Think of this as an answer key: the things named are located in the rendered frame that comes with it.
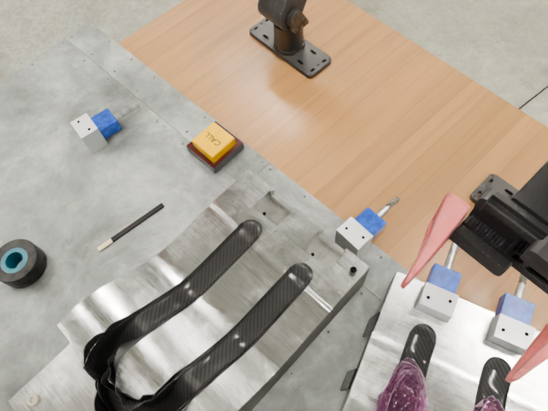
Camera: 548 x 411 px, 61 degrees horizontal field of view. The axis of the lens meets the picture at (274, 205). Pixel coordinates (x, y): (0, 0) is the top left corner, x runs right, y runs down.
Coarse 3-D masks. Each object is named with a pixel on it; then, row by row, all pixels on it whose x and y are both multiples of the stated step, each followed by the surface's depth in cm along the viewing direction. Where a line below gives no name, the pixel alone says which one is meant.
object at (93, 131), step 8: (136, 104) 94; (104, 112) 93; (120, 112) 93; (128, 112) 94; (80, 120) 90; (88, 120) 90; (96, 120) 92; (104, 120) 92; (112, 120) 92; (80, 128) 89; (88, 128) 89; (96, 128) 89; (104, 128) 91; (112, 128) 92; (120, 128) 93; (80, 136) 89; (88, 136) 89; (96, 136) 90; (104, 136) 92; (88, 144) 91; (96, 144) 92; (104, 144) 93
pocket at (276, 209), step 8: (272, 192) 77; (264, 200) 78; (272, 200) 79; (280, 200) 77; (256, 208) 77; (264, 208) 78; (272, 208) 78; (280, 208) 78; (288, 208) 77; (272, 216) 77; (280, 216) 77
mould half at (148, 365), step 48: (240, 192) 77; (192, 240) 74; (288, 240) 72; (144, 288) 69; (240, 288) 70; (336, 288) 69; (192, 336) 65; (288, 336) 66; (48, 384) 68; (144, 384) 60; (240, 384) 62
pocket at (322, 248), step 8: (320, 232) 73; (312, 240) 73; (320, 240) 75; (328, 240) 74; (304, 248) 73; (312, 248) 74; (320, 248) 74; (328, 248) 74; (336, 248) 73; (320, 256) 74; (328, 256) 74; (336, 256) 74; (328, 264) 73
